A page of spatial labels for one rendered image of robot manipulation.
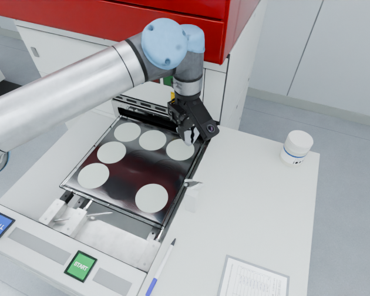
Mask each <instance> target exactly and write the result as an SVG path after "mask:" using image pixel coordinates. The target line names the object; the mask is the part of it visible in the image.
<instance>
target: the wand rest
mask: <svg viewBox="0 0 370 296"><path fill-rule="evenodd" d="M184 181H185V182H187V181H193V179H185V180H184ZM202 186H204V183H199V184H197V185H195V186H193V187H188V188H187V190H186V192H185V210H187V211H190V212H192V213H195V212H196V209H197V202H198V194H199V192H198V191H196V190H194V189H201V188H202Z"/></svg>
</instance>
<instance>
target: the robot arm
mask: <svg viewBox="0 0 370 296"><path fill-rule="evenodd" d="M204 43H205V39H204V32H203V30H202V29H200V28H199V27H198V26H195V25H190V24H184V25H179V24H178V23H177V22H175V21H174V20H171V19H168V18H159V19H156V20H154V21H153V22H151V23H150V24H148V25H147V26H146V27H145V28H144V30H143V32H141V33H138V34H136V35H134V36H131V37H129V38H127V39H125V40H123V41H121V42H119V43H116V44H114V45H112V46H110V47H108V48H106V49H103V50H101V51H99V52H96V53H94V54H92V55H90V56H88V57H86V58H83V59H81V60H79V61H77V62H75V63H72V64H70V65H68V66H65V67H64V68H62V69H59V70H57V71H55V72H52V73H50V74H48V75H46V76H44V77H42V78H39V79H37V80H34V81H33V82H31V83H28V84H26V85H24V86H21V87H19V88H17V89H15V90H13V91H11V92H8V93H6V94H4V95H2V96H0V171H2V170H3V169H4V168H5V167H6V165H7V164H8V162H9V159H10V157H11V150H13V149H15V148H17V147H19V146H21V145H23V144H25V143H27V142H29V141H30V140H32V139H34V138H36V137H38V136H40V135H42V134H44V133H46V132H48V131H50V130H52V129H54V128H56V127H58V126H60V125H62V124H64V123H66V122H68V121H70V120H72V119H74V118H76V117H78V116H79V115H81V114H83V113H85V112H87V111H89V110H91V109H93V108H95V107H97V106H99V105H101V104H102V103H105V102H107V101H108V100H110V99H113V98H114V97H116V96H119V95H121V94H122V93H125V92H126V91H128V90H130V89H132V88H134V87H136V86H138V85H140V84H144V83H145V82H149V81H152V80H156V79H161V78H165V77H168V76H171V75H173V82H172V83H171V87H172V88H173V89H174V98H173V99H172V100H171V101H169V102H167V111H168V117H169V118H171V120H172V121H174V122H175V124H176V123H178V124H179V126H178V127H177V128H176V131H177V133H178V134H179V136H180V137H181V139H182V141H183V142H184V143H185V144H186V145H187V146H191V145H192V144H193V143H194V142H195V141H196V139H197V137H198V136H199V134H200V135H201V136H202V138H203V140H209V139H211V138H213V137H214V136H216V135H217V134H219V132H220V130H219V128H218V127H217V125H216V123H215V122H214V120H213V118H212V117H211V116H210V114H209V112H208V110H207V109H206V107H205V105H204V104H203V102H202V101H201V99H200V98H199V97H200V95H201V90H202V86H203V62H204V52H205V47H204ZM173 101H174V102H173ZM169 108H170V109H171V114H170V113H169Z"/></svg>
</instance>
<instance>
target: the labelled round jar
mask: <svg viewBox="0 0 370 296"><path fill-rule="evenodd" d="M312 145H313V139H312V137H311V136H310V135H309V134H308V133H306V132H303V131H301V130H294V131H291V132H290V133H289V134H288V137H287V139H286V141H285V143H284V145H283V147H282V149H281V152H280V155H279V157H280V160H281V162H282V163H284V164H285V165H286V166H289V167H298V166H300V165H301V163H302V162H303V160H304V159H305V157H306V155H307V153H308V152H309V150H310V148H311V146H312Z"/></svg>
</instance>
